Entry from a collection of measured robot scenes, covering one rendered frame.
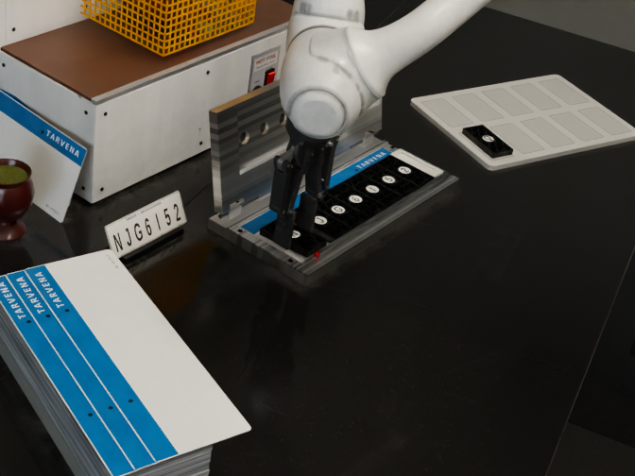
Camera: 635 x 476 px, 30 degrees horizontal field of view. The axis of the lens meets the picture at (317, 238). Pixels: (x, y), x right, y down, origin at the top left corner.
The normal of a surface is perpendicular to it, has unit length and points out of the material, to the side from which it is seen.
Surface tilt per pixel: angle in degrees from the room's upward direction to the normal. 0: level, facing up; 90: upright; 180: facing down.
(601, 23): 90
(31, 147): 69
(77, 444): 90
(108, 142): 90
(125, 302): 0
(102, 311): 0
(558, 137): 0
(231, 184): 79
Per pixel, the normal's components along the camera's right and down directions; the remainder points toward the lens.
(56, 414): -0.83, 0.22
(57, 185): -0.58, 0.03
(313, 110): -0.17, 0.62
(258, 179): 0.79, 0.28
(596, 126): 0.15, -0.81
